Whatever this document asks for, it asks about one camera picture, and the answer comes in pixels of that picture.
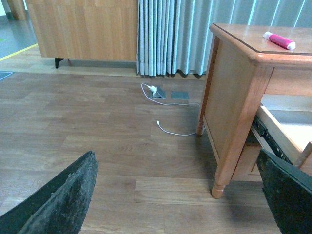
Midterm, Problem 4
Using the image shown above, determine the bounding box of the closed floor socket cover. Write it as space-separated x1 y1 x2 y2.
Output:
171 91 189 100

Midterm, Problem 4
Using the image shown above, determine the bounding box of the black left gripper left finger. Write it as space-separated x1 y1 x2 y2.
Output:
0 151 98 234

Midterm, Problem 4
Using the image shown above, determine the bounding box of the wooden nightstand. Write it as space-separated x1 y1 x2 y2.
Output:
197 23 312 198

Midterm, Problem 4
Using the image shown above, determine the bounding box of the wooden drawer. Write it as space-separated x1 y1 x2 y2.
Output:
256 103 312 175

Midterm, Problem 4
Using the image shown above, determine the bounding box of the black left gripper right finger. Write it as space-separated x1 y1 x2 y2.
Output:
256 149 312 234

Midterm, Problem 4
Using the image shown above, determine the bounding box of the light wooden cabinet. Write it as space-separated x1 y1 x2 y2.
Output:
6 0 139 69

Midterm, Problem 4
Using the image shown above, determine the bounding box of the open floor socket box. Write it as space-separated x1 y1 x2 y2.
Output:
148 86 166 99

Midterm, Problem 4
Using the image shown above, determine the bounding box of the white charging cable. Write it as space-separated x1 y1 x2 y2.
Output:
140 83 207 137

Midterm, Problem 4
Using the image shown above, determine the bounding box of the pink marker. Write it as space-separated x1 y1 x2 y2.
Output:
263 31 296 50

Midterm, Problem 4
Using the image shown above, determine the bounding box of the white wall plug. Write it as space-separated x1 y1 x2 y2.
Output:
148 86 157 93

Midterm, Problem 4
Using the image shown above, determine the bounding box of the grey-blue curtain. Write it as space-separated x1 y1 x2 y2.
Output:
136 0 312 76

